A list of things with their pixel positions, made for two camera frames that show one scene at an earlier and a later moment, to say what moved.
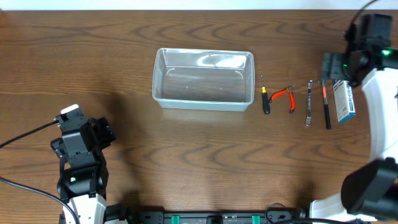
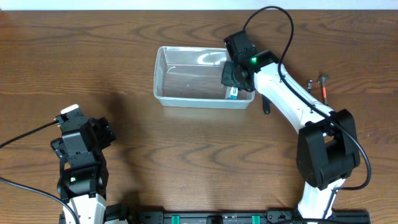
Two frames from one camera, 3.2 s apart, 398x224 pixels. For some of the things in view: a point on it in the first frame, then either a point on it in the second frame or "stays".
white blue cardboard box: [344, 101] -> [234, 93]
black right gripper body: [343, 67] -> [230, 78]
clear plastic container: [204, 79] stays
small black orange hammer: [326, 108] stays
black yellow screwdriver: [265, 101] stays
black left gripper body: [101, 136] stays
